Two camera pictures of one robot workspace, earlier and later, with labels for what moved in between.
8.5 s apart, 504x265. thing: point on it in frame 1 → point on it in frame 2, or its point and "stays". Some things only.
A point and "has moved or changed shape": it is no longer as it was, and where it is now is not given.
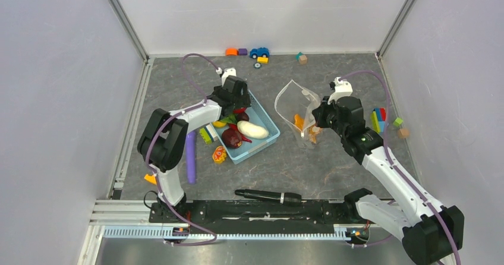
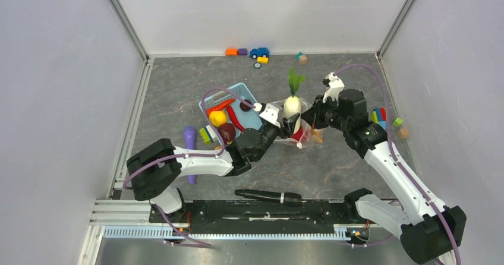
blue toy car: x=260 y=52 stays
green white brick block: x=208 y=134 stays
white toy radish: x=252 y=129 has moved or changed shape
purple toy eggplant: x=191 y=138 stays
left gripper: x=244 y=100 → x=289 y=124
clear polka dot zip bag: x=296 y=104 has moved or changed shape
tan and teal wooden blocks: x=302 y=58 stays
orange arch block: x=232 y=51 stays
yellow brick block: x=262 y=60 stays
